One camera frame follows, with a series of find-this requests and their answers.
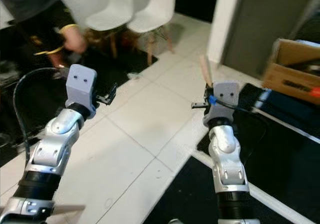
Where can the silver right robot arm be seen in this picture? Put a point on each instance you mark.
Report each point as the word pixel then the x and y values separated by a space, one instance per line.
pixel 225 149

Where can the orange red object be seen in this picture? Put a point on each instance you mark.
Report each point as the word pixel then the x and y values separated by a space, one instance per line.
pixel 315 92

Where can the light wooden stick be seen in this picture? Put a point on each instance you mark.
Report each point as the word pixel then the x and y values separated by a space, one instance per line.
pixel 205 69

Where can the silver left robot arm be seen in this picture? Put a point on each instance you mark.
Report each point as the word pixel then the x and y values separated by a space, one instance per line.
pixel 55 144

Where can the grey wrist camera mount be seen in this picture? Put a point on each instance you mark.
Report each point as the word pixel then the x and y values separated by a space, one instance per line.
pixel 81 84
pixel 226 94

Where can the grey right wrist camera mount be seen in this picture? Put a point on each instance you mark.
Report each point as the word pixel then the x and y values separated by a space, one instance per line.
pixel 226 94

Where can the brown cardboard box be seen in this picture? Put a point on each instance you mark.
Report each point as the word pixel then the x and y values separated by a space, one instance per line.
pixel 287 79

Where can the black floor mat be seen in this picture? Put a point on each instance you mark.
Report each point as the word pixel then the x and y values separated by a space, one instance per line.
pixel 185 199

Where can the grey door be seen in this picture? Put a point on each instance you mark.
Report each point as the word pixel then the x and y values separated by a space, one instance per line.
pixel 260 24

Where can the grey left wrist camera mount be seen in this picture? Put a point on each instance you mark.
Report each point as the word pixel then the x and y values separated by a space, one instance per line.
pixel 81 84

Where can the white plastic chair wooden legs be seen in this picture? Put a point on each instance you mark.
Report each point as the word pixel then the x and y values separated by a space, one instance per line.
pixel 105 6
pixel 155 9

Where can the large black rug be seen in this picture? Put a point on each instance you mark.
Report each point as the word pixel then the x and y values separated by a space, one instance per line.
pixel 40 91

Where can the person's bare hand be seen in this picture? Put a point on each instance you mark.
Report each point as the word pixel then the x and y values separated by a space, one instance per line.
pixel 75 39

